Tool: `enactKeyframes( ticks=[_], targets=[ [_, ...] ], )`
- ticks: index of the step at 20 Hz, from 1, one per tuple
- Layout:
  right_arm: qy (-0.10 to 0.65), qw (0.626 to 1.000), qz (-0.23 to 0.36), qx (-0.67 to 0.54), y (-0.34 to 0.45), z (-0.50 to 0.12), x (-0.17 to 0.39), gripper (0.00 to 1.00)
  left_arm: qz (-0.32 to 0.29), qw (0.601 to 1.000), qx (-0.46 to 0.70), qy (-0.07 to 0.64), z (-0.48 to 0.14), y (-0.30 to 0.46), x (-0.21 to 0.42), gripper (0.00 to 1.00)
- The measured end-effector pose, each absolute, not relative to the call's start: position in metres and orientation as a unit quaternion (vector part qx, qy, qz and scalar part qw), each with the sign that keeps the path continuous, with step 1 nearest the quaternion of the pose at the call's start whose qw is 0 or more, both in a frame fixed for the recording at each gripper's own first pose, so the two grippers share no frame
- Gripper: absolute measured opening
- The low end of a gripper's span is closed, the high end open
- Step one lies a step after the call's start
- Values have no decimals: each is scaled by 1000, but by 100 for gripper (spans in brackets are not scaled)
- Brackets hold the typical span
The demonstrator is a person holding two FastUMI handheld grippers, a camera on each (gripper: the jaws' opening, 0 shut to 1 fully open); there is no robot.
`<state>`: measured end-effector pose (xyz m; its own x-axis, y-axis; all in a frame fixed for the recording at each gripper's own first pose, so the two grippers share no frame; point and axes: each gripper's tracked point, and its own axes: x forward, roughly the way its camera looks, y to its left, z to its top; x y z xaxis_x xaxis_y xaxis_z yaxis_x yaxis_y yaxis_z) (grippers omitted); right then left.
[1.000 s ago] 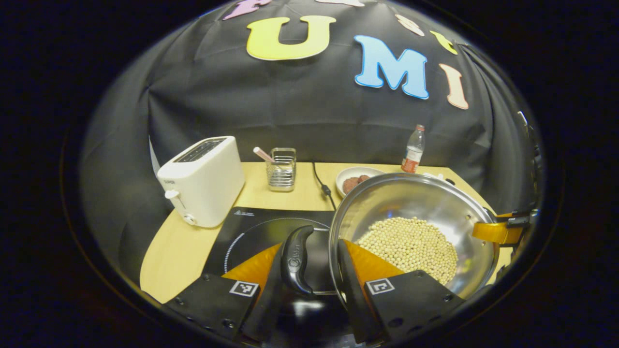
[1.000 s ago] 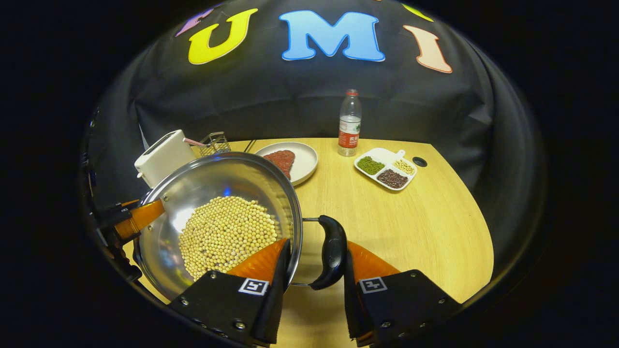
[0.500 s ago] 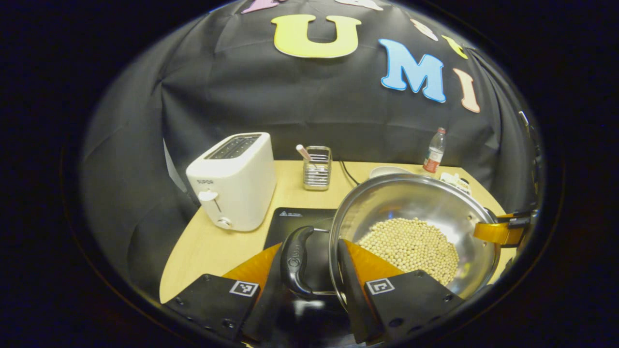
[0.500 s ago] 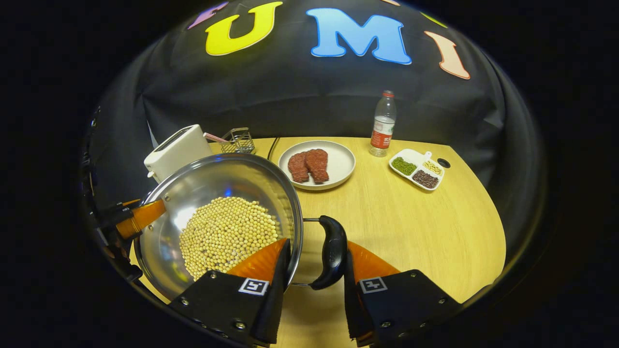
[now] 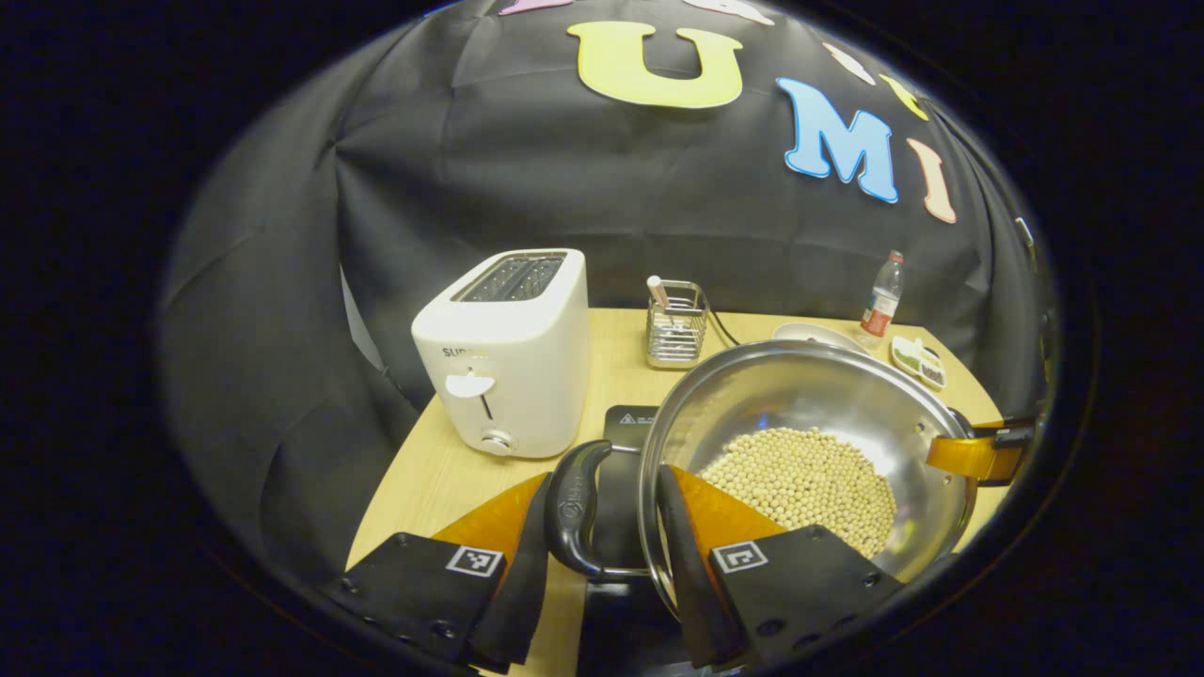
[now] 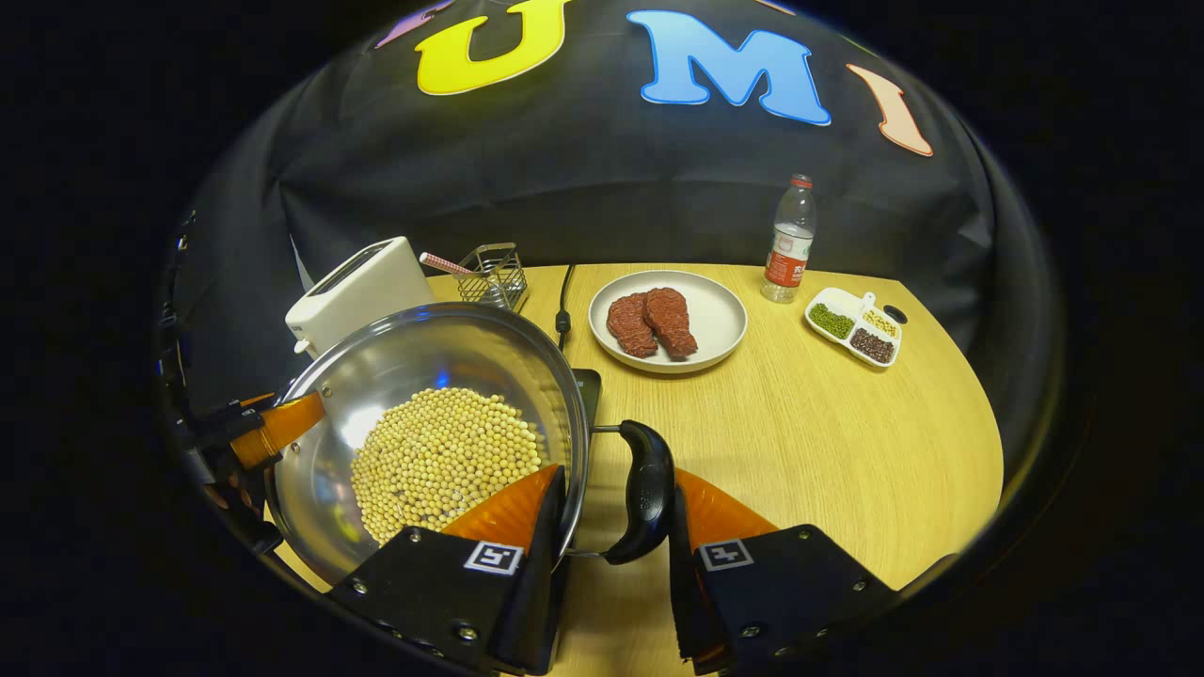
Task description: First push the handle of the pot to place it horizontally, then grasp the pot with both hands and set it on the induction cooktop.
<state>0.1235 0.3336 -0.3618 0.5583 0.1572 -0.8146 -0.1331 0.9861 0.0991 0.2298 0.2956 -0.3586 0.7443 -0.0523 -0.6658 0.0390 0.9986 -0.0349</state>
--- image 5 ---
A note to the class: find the white toaster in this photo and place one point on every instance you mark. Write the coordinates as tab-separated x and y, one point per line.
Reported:
517	357

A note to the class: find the pile of soybeans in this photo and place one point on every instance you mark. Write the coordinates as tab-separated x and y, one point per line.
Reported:
809	489

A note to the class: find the small pink white stick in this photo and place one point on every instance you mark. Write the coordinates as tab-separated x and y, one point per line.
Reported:
658	291

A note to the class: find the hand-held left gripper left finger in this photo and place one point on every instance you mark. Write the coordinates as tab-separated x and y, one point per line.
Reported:
527	602

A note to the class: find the white divided dish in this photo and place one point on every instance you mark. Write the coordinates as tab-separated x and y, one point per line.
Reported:
917	362

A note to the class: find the black backdrop cloth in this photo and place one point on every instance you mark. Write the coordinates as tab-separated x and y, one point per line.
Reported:
470	169

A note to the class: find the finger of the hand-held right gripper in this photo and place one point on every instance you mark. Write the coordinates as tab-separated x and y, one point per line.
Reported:
969	456

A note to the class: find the stainless steel pot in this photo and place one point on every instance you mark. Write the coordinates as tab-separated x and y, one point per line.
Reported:
800	395

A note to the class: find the white oval plate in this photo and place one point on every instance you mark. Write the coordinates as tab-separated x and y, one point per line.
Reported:
809	333

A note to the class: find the clear plastic water bottle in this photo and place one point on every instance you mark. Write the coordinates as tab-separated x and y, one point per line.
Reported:
881	301

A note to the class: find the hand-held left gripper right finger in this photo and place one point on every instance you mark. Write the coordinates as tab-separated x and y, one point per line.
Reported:
687	583

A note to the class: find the black induction cooktop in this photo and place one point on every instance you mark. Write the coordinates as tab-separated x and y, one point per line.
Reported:
621	508

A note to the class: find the pile of green beans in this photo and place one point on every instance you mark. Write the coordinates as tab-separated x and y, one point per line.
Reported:
908	356

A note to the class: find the pile of dark beans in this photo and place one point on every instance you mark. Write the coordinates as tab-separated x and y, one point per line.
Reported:
932	373

